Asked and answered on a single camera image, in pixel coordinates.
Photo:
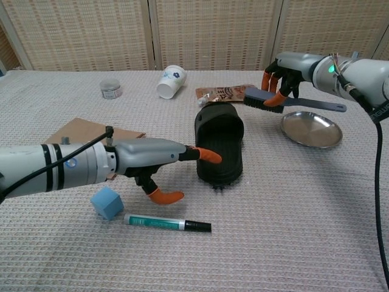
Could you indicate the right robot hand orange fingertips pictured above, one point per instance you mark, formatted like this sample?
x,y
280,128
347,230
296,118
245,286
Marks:
x,y
296,65

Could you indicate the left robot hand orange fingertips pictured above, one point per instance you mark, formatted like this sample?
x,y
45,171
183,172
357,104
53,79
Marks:
x,y
146,153

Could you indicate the black rubber slipper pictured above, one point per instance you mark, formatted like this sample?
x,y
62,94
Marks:
x,y
222,143

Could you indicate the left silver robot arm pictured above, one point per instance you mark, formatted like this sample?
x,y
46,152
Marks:
x,y
30,167

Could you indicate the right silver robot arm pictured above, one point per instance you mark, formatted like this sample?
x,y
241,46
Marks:
x,y
364,76

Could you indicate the woven bamboo screen panel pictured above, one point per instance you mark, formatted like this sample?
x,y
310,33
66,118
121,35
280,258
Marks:
x,y
82,33
328,27
383,51
212,33

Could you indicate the blue foam cube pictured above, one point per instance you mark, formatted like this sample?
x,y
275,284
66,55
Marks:
x,y
106,203

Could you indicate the round stainless steel plate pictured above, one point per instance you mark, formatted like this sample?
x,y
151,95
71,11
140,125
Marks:
x,y
310,129

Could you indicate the brown paper bag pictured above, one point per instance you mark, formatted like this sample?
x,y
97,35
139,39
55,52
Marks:
x,y
82,129

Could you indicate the green marker pen black cap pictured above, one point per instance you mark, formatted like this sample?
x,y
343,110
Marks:
x,y
158,223

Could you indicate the small clear lidded jar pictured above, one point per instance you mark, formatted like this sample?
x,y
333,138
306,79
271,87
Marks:
x,y
111,88

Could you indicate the orange snack pouch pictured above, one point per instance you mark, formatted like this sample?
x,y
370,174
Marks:
x,y
225,92

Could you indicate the white floral paper cup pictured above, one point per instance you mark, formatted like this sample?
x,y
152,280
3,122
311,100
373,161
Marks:
x,y
171,80

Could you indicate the white woven tablecloth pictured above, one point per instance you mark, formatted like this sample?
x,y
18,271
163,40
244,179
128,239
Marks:
x,y
273,213

